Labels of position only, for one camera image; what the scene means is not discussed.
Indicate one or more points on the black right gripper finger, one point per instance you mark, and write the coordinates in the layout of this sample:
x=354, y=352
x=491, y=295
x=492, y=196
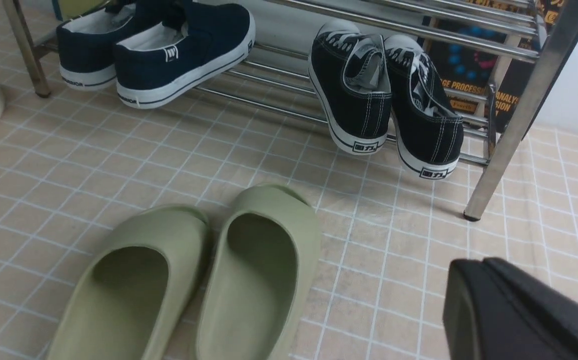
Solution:
x=494, y=310

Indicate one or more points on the black canvas sneaker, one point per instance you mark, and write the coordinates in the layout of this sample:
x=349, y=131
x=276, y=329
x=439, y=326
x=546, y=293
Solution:
x=348, y=72
x=429, y=133

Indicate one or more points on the right navy slip-on shoe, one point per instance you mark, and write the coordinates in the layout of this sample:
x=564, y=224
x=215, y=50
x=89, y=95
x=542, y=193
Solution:
x=193, y=43

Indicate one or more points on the navy slip-on shoe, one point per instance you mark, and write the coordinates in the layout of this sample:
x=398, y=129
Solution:
x=86, y=42
x=193, y=43

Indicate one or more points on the left navy slip-on shoe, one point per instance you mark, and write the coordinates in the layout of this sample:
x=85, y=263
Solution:
x=86, y=42

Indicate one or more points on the right green foam slipper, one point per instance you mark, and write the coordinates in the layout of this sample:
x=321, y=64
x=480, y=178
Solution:
x=266, y=260

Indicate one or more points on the green foam slipper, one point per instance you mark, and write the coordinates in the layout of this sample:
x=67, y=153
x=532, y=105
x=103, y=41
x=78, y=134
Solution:
x=266, y=260
x=128, y=302

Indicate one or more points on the black image processing book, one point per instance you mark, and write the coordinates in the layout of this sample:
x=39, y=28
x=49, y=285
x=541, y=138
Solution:
x=468, y=70

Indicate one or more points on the left green foam slipper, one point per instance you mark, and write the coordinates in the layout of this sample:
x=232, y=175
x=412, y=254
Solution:
x=128, y=302

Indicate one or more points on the teal and yellow book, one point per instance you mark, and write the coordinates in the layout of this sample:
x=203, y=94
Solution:
x=69, y=9

